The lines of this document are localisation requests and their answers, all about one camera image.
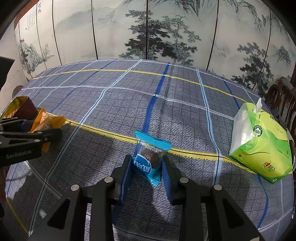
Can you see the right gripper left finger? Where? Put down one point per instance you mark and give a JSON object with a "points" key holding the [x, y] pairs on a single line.
{"points": [[122, 176]]}

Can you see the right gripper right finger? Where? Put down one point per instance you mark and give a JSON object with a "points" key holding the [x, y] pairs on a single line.
{"points": [[171, 176]]}

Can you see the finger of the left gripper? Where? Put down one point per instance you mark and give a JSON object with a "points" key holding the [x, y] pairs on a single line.
{"points": [[14, 140], [15, 125]]}

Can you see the orange snack packet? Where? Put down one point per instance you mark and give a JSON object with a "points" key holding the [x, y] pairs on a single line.
{"points": [[44, 121]]}

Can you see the blue cookie packet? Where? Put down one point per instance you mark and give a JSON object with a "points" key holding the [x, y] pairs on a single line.
{"points": [[148, 156]]}

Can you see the gold metal tin box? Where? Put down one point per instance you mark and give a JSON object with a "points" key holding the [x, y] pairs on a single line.
{"points": [[21, 107]]}

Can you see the round stone millstone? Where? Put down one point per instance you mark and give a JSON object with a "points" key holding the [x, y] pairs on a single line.
{"points": [[16, 90]]}

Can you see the blue plaid tablecloth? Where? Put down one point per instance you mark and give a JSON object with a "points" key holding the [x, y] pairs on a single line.
{"points": [[148, 110]]}

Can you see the green tissue pack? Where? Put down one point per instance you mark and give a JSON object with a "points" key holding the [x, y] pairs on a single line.
{"points": [[260, 143]]}

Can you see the dark wooden chair right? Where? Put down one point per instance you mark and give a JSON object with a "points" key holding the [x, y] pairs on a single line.
{"points": [[280, 100]]}

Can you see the painted folding screen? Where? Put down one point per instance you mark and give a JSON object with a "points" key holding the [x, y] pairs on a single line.
{"points": [[243, 41]]}

